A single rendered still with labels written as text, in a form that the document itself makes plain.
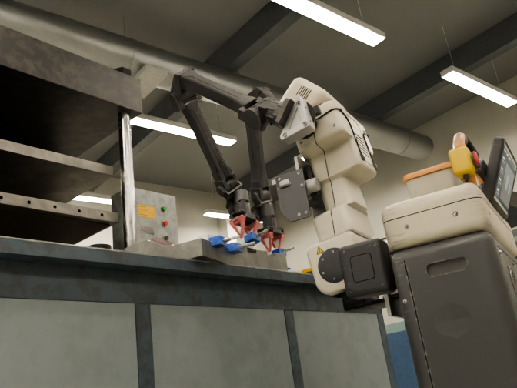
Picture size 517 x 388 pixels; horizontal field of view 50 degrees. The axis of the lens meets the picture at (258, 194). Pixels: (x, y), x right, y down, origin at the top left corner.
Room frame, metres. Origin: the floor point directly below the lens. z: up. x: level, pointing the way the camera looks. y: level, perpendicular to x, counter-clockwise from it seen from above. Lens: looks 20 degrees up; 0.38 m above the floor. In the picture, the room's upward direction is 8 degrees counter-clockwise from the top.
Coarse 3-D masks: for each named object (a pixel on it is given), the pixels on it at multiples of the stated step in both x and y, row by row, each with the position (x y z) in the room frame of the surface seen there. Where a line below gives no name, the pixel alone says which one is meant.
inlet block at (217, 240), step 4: (200, 236) 1.66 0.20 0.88; (204, 236) 1.65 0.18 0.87; (208, 236) 1.65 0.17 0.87; (212, 236) 1.68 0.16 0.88; (216, 236) 1.64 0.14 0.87; (220, 236) 1.64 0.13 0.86; (232, 236) 1.64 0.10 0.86; (236, 236) 1.63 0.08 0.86; (208, 240) 1.65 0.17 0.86; (212, 240) 1.65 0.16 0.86; (216, 240) 1.64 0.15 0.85; (220, 240) 1.64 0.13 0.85; (224, 240) 1.65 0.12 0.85; (228, 240) 1.65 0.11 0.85; (212, 244) 1.65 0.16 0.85; (216, 244) 1.64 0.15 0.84; (220, 244) 1.65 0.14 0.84; (224, 244) 1.66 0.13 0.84
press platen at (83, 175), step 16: (0, 144) 2.06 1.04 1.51; (16, 144) 2.11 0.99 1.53; (0, 160) 2.16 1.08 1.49; (16, 160) 2.18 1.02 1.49; (32, 160) 2.20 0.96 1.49; (48, 160) 2.23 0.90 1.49; (64, 160) 2.28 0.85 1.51; (80, 160) 2.34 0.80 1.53; (0, 176) 2.32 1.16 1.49; (16, 176) 2.34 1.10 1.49; (32, 176) 2.37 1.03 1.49; (48, 176) 2.39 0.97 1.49; (64, 176) 2.41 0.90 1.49; (80, 176) 2.44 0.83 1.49; (96, 176) 2.46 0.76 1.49; (16, 192) 2.53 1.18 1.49; (32, 192) 2.55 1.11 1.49; (48, 192) 2.58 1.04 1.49; (64, 192) 2.61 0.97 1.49; (80, 192) 2.64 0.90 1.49
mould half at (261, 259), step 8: (248, 256) 1.92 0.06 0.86; (256, 256) 1.95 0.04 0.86; (264, 256) 1.98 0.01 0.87; (272, 256) 2.02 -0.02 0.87; (280, 256) 2.05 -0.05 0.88; (248, 264) 1.91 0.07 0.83; (256, 264) 1.94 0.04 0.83; (264, 264) 1.98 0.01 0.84; (272, 264) 2.01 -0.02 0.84; (280, 264) 2.05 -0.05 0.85
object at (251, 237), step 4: (252, 232) 1.91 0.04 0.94; (260, 232) 1.90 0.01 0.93; (264, 232) 1.89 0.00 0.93; (244, 236) 1.93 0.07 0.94; (248, 236) 1.91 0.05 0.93; (252, 236) 1.90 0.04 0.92; (256, 236) 1.91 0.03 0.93; (240, 240) 1.94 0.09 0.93; (244, 240) 1.93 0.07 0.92; (248, 240) 1.91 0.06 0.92; (252, 240) 1.92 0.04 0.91; (256, 240) 1.92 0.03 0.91; (260, 240) 1.93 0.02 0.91; (248, 248) 1.94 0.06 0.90; (252, 248) 1.95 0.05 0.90; (248, 252) 1.97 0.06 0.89
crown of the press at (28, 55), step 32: (0, 32) 1.92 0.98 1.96; (0, 64) 1.93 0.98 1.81; (32, 64) 2.03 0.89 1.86; (64, 64) 2.14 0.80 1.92; (96, 64) 2.27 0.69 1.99; (0, 96) 2.15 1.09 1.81; (32, 96) 2.19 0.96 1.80; (64, 96) 2.23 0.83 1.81; (96, 96) 2.27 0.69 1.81; (128, 96) 2.41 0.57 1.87; (0, 128) 2.43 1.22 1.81; (32, 128) 2.47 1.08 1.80; (64, 128) 2.51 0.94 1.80; (96, 128) 2.56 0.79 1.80
